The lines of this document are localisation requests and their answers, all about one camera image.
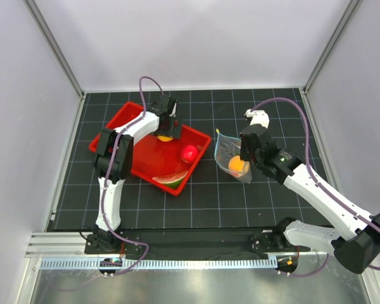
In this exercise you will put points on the black grid mat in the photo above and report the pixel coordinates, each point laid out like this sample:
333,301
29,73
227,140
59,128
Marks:
211,198

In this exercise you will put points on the orange peach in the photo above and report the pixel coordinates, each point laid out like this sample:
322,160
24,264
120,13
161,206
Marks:
237,166

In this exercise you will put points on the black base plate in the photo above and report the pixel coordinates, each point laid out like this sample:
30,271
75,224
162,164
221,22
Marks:
205,244

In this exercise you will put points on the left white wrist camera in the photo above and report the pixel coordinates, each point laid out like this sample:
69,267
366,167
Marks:
174,110

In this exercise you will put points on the red plastic tray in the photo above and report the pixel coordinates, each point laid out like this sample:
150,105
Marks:
153,158

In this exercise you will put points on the red apple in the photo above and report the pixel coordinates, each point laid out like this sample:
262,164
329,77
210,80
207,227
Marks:
189,154

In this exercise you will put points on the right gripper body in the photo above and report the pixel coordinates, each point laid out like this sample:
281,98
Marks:
256,163

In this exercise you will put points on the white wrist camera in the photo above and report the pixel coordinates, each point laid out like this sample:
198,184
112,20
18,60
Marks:
174,110
257,117

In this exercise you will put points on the clear zip top bag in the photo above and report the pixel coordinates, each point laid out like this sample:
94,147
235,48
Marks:
226,147

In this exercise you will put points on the right aluminium frame post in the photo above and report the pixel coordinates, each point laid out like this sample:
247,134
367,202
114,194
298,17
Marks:
340,27

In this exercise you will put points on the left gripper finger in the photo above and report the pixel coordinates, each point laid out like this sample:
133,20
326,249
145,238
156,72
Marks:
177,131
159,131

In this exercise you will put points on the aluminium frame post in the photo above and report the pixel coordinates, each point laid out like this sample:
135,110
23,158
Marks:
53,44
340,27

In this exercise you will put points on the watermelon slice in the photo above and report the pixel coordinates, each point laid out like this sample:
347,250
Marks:
172,181

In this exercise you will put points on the left aluminium frame post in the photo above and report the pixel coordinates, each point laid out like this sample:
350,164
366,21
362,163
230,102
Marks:
53,44

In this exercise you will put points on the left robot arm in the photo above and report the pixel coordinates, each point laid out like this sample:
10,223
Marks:
113,161

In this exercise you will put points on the slotted cable duct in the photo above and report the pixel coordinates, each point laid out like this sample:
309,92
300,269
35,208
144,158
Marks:
102,263

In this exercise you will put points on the yellow lemon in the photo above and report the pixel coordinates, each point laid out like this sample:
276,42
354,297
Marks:
164,139

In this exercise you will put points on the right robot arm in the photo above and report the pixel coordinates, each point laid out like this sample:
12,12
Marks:
354,237

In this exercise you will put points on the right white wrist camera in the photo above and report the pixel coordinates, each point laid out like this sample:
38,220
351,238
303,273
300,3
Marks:
257,117

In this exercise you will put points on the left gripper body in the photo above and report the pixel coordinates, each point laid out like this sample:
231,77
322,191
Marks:
171,123

